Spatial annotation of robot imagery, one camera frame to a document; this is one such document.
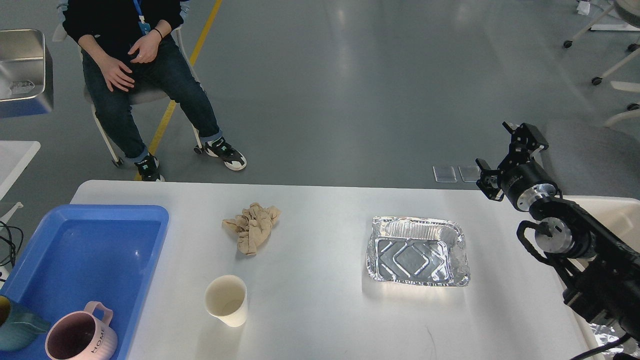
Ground white paper cup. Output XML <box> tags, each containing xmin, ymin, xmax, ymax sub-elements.
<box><xmin>204</xmin><ymin>275</ymin><xmax>249</xmax><ymax>328</ymax></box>

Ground crumpled beige cloth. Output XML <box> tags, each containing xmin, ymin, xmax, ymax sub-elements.
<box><xmin>222</xmin><ymin>202</ymin><xmax>282</xmax><ymax>256</ymax></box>

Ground teal ceramic cup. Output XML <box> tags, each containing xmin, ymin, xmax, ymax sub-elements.
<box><xmin>0</xmin><ymin>296</ymin><xmax>51</xmax><ymax>352</ymax></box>

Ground clear floor plate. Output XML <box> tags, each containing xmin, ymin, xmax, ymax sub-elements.
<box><xmin>432</xmin><ymin>165</ymin><xmax>458</xmax><ymax>183</ymax></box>
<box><xmin>457</xmin><ymin>165</ymin><xmax>481</xmax><ymax>183</ymax></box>

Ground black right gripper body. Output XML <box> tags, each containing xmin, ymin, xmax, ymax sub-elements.
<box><xmin>499</xmin><ymin>161</ymin><xmax>560</xmax><ymax>212</ymax></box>

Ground clear floor plate right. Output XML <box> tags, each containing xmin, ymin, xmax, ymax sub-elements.
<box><xmin>457</xmin><ymin>165</ymin><xmax>481</xmax><ymax>183</ymax></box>

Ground clear floor plate left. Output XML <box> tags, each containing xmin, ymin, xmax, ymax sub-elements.
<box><xmin>432</xmin><ymin>165</ymin><xmax>458</xmax><ymax>183</ymax></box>

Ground blue plastic tray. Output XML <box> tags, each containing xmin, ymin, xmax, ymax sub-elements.
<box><xmin>1</xmin><ymin>204</ymin><xmax>170</xmax><ymax>360</ymax></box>

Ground foil tray in bin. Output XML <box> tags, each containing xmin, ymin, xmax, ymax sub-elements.
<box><xmin>589</xmin><ymin>323</ymin><xmax>638</xmax><ymax>360</ymax></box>

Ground aluminium foil tray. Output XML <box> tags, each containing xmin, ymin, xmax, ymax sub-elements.
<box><xmin>366</xmin><ymin>216</ymin><xmax>471</xmax><ymax>287</ymax></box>

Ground white plastic bin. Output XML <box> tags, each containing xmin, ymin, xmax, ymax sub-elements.
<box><xmin>564</xmin><ymin>195</ymin><xmax>640</xmax><ymax>350</ymax></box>

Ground stainless steel rectangular pan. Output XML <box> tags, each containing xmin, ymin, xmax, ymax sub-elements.
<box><xmin>0</xmin><ymin>29</ymin><xmax>54</xmax><ymax>119</ymax></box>

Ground white chair legs with castors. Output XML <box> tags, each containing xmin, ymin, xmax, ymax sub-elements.
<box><xmin>562</xmin><ymin>0</ymin><xmax>640</xmax><ymax>126</ymax></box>

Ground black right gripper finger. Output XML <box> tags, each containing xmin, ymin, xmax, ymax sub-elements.
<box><xmin>502</xmin><ymin>121</ymin><xmax>549</xmax><ymax>166</ymax></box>
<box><xmin>475</xmin><ymin>158</ymin><xmax>505</xmax><ymax>202</ymax></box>

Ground seated person in black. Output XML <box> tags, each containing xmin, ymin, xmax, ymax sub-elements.
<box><xmin>62</xmin><ymin>0</ymin><xmax>247</xmax><ymax>182</ymax></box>

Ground white side table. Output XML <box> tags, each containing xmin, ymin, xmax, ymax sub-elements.
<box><xmin>0</xmin><ymin>140</ymin><xmax>41</xmax><ymax>199</ymax></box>

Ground person's hand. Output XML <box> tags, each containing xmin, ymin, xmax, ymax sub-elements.
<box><xmin>128</xmin><ymin>29</ymin><xmax>163</xmax><ymax>64</ymax></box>

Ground pink ribbed mug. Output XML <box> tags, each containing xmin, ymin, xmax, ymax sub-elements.
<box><xmin>45</xmin><ymin>301</ymin><xmax>118</xmax><ymax>360</ymax></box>

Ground grey office chair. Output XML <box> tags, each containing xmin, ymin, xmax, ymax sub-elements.
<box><xmin>541</xmin><ymin>121</ymin><xmax>640</xmax><ymax>199</ymax></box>

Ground white chair under person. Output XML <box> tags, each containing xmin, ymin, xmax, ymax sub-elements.
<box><xmin>52</xmin><ymin>0</ymin><xmax>205</xmax><ymax>168</ymax></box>

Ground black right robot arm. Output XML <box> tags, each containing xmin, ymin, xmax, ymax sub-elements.
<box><xmin>475</xmin><ymin>121</ymin><xmax>640</xmax><ymax>360</ymax></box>

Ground person's other hand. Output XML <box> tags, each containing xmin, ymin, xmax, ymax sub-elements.
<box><xmin>97</xmin><ymin>55</ymin><xmax>135</xmax><ymax>92</ymax></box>

